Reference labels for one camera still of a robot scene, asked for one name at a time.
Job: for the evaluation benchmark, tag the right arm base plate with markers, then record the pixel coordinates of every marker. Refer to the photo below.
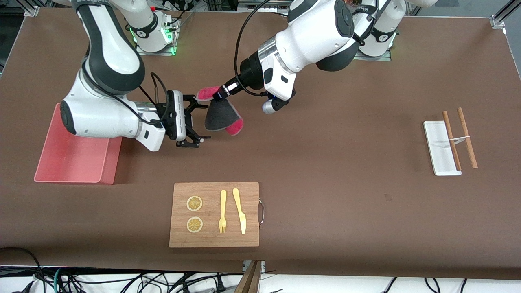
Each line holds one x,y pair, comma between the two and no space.
156,53

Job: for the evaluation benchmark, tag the black power plug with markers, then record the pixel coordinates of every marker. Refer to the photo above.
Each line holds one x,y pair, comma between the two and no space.
220,285

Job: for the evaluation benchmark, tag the brown wooden rod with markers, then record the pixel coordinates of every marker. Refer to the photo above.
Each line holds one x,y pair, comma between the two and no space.
467,138
451,134

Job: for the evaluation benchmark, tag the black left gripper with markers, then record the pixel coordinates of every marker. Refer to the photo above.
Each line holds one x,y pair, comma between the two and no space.
249,73

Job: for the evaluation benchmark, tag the white rectangular tray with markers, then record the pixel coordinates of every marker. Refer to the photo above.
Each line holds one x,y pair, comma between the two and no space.
438,150

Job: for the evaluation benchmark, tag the pink plastic bin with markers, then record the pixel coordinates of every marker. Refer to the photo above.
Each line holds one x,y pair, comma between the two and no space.
69,158

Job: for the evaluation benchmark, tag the yellow plastic fork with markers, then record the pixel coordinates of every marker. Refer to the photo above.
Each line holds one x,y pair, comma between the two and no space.
222,203

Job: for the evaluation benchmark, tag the lemon slice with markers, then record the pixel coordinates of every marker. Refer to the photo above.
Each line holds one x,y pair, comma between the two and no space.
194,224
194,203

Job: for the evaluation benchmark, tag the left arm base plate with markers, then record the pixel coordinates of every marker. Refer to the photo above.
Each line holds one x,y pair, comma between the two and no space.
374,58

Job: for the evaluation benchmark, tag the yellow plastic knife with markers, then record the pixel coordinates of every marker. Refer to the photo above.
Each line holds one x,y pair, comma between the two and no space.
240,211

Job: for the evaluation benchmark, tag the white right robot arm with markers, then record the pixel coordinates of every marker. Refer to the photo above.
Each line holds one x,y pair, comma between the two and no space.
110,49

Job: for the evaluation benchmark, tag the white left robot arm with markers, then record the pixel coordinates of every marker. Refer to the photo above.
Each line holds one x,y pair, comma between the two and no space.
317,32

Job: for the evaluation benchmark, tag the pink cloth with grey back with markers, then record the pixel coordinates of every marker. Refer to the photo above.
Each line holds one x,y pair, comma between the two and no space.
220,116

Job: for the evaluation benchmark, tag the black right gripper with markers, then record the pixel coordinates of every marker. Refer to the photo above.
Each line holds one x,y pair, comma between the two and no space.
189,115

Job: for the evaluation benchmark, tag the wooden plank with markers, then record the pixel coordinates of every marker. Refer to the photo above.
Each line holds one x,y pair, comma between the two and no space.
248,280

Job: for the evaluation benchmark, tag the small metal bracket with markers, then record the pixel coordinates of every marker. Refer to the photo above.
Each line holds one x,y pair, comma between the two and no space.
262,266

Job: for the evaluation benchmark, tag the grey equipment box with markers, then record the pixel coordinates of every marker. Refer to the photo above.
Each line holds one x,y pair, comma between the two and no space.
244,5

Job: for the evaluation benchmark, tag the wooden cutting board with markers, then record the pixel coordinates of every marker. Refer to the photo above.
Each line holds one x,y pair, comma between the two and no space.
211,240

